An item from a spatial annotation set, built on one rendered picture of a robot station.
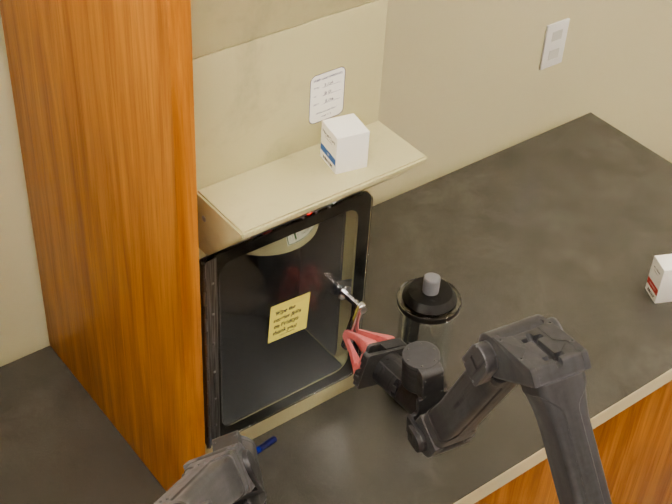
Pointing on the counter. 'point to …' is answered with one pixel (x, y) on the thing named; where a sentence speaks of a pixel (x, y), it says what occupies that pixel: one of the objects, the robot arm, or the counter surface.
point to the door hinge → (204, 346)
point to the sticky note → (288, 317)
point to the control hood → (293, 189)
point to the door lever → (353, 309)
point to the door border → (212, 348)
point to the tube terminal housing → (282, 110)
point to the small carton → (344, 143)
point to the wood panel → (116, 208)
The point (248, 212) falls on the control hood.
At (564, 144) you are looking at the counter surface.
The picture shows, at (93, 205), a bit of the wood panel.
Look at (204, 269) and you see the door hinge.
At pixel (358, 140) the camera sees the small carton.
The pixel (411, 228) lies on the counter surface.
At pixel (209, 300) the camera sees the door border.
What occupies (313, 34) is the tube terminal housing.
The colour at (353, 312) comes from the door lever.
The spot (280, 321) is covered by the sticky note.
